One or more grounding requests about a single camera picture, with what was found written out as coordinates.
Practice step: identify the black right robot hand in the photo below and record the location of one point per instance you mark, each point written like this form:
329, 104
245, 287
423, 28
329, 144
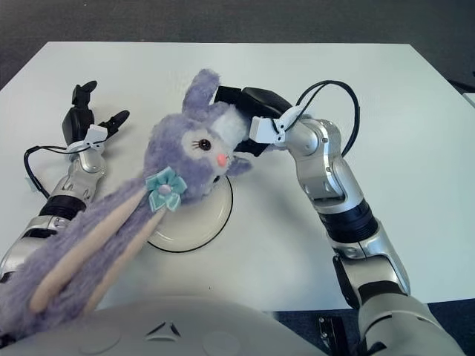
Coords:
259, 102

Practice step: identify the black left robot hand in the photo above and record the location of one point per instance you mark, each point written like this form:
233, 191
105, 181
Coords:
78, 118

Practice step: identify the purple plush bunny doll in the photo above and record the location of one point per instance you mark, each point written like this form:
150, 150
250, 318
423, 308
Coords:
170, 163

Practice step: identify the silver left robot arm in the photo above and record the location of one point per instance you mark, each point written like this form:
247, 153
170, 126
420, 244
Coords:
70, 185

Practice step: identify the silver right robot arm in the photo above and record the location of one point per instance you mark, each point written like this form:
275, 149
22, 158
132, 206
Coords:
356, 222

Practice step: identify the white plate with black rim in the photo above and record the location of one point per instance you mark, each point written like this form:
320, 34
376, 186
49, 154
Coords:
208, 219

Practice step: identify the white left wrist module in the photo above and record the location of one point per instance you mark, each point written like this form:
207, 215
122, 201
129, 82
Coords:
95, 135

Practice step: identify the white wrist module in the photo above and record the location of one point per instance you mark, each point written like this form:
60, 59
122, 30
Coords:
264, 130
95, 135

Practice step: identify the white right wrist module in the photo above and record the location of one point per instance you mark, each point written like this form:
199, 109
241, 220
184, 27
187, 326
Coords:
264, 130

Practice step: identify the neighbouring white table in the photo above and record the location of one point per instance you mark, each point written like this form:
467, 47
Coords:
470, 99

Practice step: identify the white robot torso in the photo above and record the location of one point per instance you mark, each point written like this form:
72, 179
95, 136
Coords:
167, 328

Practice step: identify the black metal bracket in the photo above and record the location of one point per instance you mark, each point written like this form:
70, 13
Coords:
332, 333

